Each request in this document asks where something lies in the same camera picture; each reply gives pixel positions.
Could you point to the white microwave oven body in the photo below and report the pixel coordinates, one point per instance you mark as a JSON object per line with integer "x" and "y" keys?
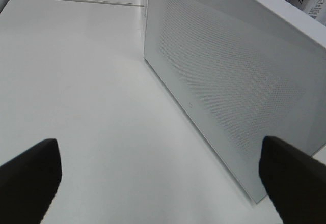
{"x": 280, "y": 17}

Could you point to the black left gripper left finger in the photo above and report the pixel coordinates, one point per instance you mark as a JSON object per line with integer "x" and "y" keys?
{"x": 29, "y": 183}

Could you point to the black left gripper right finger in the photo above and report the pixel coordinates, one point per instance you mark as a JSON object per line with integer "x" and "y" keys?
{"x": 293, "y": 180}

